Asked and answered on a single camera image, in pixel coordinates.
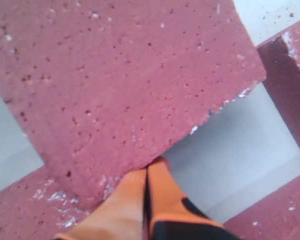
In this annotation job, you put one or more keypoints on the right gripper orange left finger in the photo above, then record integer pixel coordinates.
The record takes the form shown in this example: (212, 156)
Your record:
(119, 217)

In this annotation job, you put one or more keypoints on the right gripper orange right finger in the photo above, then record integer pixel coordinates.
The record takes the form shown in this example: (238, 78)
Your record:
(171, 215)

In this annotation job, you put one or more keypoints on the red brick moved into row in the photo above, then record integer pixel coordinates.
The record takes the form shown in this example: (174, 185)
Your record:
(275, 217)

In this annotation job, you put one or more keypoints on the red brick with white chips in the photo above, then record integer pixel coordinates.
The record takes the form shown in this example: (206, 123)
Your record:
(280, 56)

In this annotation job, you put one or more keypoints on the red brick back row flat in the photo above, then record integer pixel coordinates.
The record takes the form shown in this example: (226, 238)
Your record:
(35, 208)

